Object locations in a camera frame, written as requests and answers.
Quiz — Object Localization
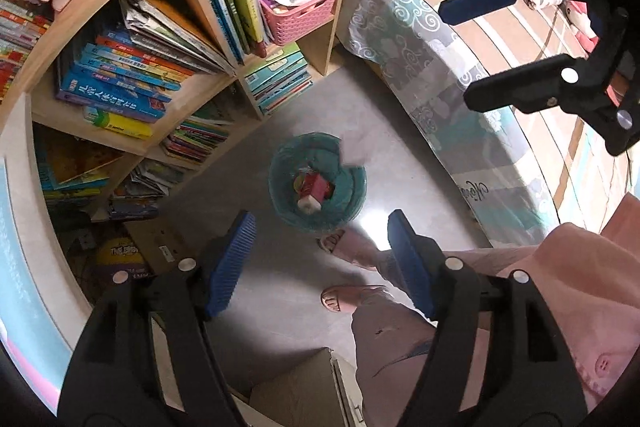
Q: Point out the red and white toy blocks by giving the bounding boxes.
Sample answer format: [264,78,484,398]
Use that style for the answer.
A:
[297,172,335,214]

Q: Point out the flat brown cardboard box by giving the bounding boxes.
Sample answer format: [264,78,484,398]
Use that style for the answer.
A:
[124,218,202,276]

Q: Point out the open cardboard box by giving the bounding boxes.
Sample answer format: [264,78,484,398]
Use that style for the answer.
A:
[150,347,367,427]

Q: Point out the stack of blue books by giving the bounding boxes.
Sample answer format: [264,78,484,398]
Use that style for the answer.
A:
[55,27,196,124]

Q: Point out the bed with patterned sheet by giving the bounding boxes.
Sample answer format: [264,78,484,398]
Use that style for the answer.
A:
[335,0,640,243]

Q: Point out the person's trouser legs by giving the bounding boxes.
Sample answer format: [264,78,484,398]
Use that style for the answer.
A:
[350,247,541,427]

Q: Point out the person's pink top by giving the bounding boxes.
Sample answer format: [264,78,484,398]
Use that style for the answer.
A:
[495,196,640,413]

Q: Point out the yellow book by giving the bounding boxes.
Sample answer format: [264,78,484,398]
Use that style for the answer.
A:
[82,107,154,140]

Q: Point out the stack of teal books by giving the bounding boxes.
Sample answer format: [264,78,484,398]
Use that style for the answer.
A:
[244,47,314,116]

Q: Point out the pink white plush toy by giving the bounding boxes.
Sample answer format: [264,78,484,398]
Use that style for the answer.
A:
[562,0,601,52]

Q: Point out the pink blue printed towel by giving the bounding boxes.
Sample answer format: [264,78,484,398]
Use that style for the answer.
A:
[0,159,76,410]

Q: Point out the stack of thin picture books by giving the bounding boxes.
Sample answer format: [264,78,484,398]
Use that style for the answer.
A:
[160,102,236,165]

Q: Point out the row of upright green books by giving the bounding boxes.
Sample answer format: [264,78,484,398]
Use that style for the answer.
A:
[194,0,269,64]

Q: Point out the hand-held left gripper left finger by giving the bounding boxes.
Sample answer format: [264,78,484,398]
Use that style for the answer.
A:
[57,209,258,427]

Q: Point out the stack of large orange books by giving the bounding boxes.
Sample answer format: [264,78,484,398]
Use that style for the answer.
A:
[34,126,124,204]

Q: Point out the stack of grey magazines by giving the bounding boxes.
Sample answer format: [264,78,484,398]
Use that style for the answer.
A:
[109,158,187,221]

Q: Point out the person's slippered foot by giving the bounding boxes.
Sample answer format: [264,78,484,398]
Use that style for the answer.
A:
[321,284,392,315]
[317,228,383,269]

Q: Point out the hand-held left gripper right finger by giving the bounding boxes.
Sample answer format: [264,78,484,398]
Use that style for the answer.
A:
[387,208,591,427]

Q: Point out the pile of magazines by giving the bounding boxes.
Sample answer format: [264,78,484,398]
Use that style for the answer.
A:
[119,0,237,76]

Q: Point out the trash bin with teal bag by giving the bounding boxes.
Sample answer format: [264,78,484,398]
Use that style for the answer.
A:
[268,133,367,235]

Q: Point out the pink plastic basket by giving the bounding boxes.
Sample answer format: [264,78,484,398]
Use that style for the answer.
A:
[259,0,346,46]

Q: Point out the row of colourful books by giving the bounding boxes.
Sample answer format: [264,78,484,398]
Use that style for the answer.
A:
[0,0,53,104]

